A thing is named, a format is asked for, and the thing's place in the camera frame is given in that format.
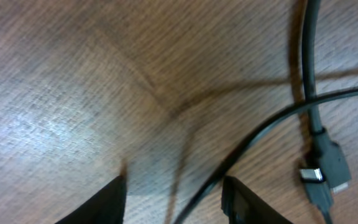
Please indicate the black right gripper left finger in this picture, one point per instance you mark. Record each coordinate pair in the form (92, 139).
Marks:
(107, 206)

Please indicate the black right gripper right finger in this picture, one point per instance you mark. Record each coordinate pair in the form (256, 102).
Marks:
(243, 206)

